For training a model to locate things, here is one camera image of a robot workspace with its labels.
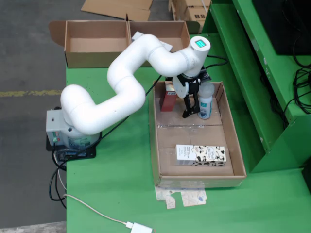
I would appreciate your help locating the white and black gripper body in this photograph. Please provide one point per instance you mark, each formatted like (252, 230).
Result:
(181, 88)

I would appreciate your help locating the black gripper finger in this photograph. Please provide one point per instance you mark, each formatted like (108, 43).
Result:
(186, 106)
(195, 104)

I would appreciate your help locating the white bottle with blue label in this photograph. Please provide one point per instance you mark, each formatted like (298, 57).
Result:
(206, 106)

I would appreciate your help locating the red and white carton box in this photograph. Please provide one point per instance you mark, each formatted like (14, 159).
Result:
(167, 104)

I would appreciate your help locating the grey robot base box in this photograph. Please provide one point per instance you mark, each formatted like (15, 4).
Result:
(52, 126)

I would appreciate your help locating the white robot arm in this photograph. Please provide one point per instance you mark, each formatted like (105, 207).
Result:
(121, 82)

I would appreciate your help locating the shallow cardboard tray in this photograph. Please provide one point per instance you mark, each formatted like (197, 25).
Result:
(175, 138)

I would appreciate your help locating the cow print carton box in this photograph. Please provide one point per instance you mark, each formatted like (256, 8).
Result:
(201, 155)

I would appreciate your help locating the long white carton box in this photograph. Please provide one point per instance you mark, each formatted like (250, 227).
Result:
(137, 36)

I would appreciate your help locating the cardboard box with black print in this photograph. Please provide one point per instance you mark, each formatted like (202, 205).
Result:
(194, 13)

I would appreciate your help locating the plain cardboard box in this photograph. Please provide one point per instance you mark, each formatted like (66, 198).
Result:
(178, 7)
(196, 2)

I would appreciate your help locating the two-compartment cardboard box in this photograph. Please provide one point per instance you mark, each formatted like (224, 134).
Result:
(97, 31)

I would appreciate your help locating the flat cardboard sheet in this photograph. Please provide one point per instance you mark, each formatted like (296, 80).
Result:
(116, 7)

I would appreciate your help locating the paper scraps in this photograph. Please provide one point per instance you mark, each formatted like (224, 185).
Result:
(192, 197)

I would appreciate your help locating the black monitor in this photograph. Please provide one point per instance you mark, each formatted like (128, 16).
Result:
(286, 24)

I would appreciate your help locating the white power adapter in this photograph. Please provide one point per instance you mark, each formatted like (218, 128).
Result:
(141, 228)

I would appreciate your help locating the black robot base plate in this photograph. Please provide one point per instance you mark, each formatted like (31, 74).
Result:
(90, 154)

